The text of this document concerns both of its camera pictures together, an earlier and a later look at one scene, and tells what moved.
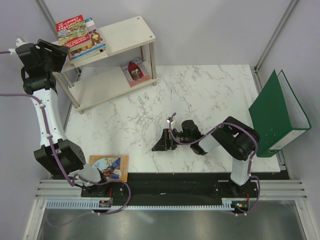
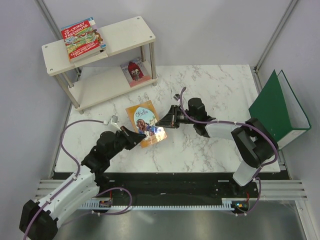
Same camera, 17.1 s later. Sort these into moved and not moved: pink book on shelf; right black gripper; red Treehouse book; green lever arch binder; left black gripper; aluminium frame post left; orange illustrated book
Moved: orange illustrated book; left black gripper; right black gripper; red Treehouse book
Not moved: green lever arch binder; pink book on shelf; aluminium frame post left
